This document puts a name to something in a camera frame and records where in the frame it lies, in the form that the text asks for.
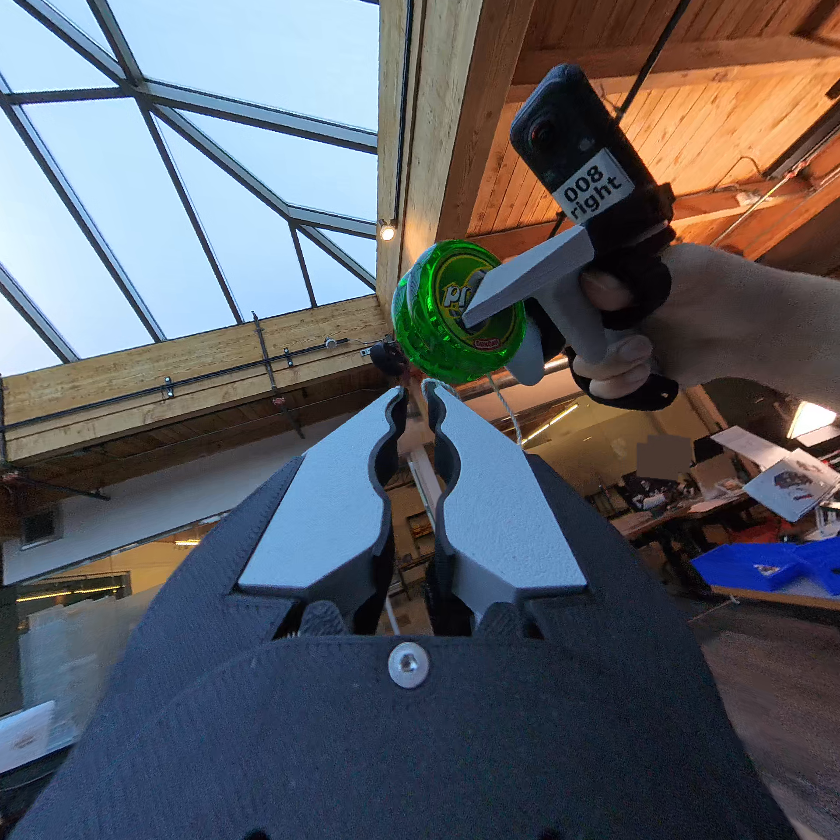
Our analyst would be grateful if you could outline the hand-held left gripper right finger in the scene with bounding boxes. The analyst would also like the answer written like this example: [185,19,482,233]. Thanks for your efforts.
[425,386,588,637]

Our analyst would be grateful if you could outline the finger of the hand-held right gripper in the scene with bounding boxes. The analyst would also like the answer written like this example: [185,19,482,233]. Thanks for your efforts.
[514,314,549,387]
[461,224,598,330]

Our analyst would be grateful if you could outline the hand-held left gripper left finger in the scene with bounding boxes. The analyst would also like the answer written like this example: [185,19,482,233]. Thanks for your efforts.
[236,386,409,636]

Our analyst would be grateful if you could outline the white yoyo string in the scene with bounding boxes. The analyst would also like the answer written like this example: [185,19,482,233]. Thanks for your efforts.
[420,375,526,449]

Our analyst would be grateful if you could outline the green translucent yoyo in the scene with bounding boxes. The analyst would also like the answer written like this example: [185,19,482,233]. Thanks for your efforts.
[391,239,528,386]

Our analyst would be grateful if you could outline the person's right hand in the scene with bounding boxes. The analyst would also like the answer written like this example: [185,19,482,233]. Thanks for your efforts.
[580,241,744,399]

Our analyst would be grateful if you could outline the black round speaker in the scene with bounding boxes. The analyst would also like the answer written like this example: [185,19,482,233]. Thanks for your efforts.
[369,340,409,379]

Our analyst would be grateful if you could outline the black conduit pipe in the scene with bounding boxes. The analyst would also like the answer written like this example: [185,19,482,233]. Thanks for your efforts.
[0,336,371,434]

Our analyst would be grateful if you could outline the blue plastic bin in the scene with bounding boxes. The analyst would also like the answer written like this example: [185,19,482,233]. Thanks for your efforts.
[691,539,811,595]
[793,537,840,597]

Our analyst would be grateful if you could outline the white printed poster sheet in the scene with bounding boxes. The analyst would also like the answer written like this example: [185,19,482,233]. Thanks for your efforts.
[743,448,840,524]

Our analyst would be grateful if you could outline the glass skylight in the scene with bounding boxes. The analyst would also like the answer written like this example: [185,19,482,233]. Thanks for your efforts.
[0,0,382,378]

